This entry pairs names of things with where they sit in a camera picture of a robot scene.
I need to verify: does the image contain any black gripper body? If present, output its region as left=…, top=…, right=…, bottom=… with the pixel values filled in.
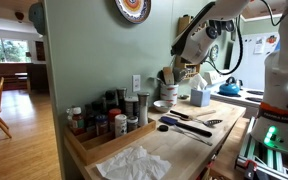
left=180, top=55, right=203, bottom=67

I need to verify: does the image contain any wooden spatula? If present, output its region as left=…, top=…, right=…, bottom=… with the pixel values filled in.
left=162, top=66, right=175, bottom=86

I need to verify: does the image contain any white bucket red print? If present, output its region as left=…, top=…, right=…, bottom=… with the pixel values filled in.
left=159, top=83, right=179, bottom=107

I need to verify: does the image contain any dark kitchen utensil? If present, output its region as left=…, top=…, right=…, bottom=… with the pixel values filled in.
left=173, top=67, right=188, bottom=85

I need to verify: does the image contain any blue tissue box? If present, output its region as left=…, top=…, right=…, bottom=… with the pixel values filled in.
left=189, top=88, right=212, bottom=108

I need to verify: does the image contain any blue kettle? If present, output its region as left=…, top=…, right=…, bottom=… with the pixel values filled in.
left=218, top=76, right=242, bottom=97

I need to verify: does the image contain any white ceramic bowl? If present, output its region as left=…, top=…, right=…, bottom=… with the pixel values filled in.
left=153, top=99, right=174, bottom=113

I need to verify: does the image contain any wooden spoon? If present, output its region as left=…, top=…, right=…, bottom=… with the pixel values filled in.
left=178, top=109, right=217, bottom=122

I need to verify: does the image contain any white stove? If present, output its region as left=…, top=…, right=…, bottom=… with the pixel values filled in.
left=203, top=69, right=267, bottom=118

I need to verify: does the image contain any white refrigerator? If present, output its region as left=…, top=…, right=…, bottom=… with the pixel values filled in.
left=232, top=31, right=278, bottom=91

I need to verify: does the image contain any tall silver-white grinder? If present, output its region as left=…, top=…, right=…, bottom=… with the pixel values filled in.
left=136, top=91, right=151, bottom=128

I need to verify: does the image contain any white fridge note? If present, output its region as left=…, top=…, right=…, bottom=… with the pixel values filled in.
left=253, top=36, right=266, bottom=55

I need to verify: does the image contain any black round cap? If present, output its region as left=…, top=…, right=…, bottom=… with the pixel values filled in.
left=157, top=124, right=170, bottom=133

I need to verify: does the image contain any round metal tin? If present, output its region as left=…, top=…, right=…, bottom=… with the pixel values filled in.
left=123, top=96, right=140, bottom=118

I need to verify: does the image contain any metal fork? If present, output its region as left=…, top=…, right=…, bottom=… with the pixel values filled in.
left=170, top=125, right=214, bottom=147

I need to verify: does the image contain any tall dark pepper grinder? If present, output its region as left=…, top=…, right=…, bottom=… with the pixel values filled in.
left=116, top=86, right=128, bottom=114

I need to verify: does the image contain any small silver lid jar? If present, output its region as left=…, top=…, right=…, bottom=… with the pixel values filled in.
left=126, top=115, right=139, bottom=133

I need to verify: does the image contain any black cap dark bottle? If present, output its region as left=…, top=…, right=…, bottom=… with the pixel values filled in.
left=104, top=89, right=118, bottom=111

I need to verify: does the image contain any red lid spice jar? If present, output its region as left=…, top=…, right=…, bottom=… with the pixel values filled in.
left=108, top=108, right=122, bottom=132

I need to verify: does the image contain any white spice shaker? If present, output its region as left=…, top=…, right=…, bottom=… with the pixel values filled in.
left=114, top=113, right=128, bottom=139

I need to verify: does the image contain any dark spice bottle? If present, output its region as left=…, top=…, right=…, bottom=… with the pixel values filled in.
left=83, top=103, right=97, bottom=133
left=91, top=99, right=106, bottom=117

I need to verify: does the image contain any blue lid spice jar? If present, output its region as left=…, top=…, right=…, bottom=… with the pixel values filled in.
left=95, top=114, right=109, bottom=136

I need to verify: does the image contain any wooden spice tray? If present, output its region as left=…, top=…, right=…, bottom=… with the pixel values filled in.
left=63, top=118, right=157, bottom=167

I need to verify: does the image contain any crumpled white paper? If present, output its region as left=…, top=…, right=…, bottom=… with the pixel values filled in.
left=95, top=145, right=172, bottom=180

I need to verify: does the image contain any white cap brown bottle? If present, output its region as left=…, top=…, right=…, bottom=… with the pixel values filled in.
left=70, top=106, right=86, bottom=136

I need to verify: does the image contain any small clear bottle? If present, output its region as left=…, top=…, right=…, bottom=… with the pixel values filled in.
left=65, top=107, right=74, bottom=129

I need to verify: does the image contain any red round ornament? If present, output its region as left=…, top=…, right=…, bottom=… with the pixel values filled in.
left=14, top=11, right=25, bottom=22

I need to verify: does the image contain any window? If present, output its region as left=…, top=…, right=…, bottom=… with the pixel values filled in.
left=0, top=36, right=32, bottom=64

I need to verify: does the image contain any wooden bench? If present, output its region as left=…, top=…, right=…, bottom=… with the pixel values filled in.
left=0, top=62, right=30, bottom=92

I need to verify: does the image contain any small patterned wall plate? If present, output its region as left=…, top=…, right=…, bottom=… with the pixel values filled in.
left=209, top=44, right=220, bottom=62

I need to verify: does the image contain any wooden wall spice rack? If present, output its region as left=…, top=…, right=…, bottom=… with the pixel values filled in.
left=176, top=14, right=195, bottom=35

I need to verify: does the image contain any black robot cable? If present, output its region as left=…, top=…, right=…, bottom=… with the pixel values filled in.
left=205, top=16, right=245, bottom=76

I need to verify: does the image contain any white wall outlet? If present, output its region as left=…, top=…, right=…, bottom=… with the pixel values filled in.
left=131, top=74, right=142, bottom=93

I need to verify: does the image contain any blue silicone spatula black handle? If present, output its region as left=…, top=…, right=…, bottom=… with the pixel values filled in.
left=159, top=115, right=214, bottom=138

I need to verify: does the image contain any slotted metal spoon black handle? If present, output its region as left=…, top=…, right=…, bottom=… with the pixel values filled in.
left=169, top=108, right=224, bottom=128

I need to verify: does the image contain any colourful decorative wall plate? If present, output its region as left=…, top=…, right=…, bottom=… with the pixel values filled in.
left=113, top=0, right=152, bottom=25

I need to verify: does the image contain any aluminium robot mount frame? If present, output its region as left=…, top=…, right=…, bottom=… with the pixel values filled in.
left=234, top=116, right=288, bottom=180

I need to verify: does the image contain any dark picture frame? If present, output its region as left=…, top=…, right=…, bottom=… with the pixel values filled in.
left=34, top=40, right=46, bottom=62

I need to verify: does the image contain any grey-green wall ornament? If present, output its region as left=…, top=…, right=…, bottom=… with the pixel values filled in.
left=28, top=2, right=46, bottom=36

